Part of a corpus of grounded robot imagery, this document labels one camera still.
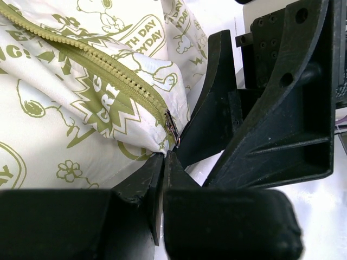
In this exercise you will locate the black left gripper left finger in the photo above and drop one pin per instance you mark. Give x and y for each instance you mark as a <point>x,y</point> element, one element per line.
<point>122,222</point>

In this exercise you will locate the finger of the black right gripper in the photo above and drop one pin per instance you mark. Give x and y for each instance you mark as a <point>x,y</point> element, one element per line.
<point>221,107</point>

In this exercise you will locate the cream green printed hooded jacket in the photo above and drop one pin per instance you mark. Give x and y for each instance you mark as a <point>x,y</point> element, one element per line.
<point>91,89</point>

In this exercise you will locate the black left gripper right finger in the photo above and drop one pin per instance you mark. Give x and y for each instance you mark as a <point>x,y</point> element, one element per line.
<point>211,223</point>

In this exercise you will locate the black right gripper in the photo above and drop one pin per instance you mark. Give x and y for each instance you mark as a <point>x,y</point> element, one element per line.
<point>295,76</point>

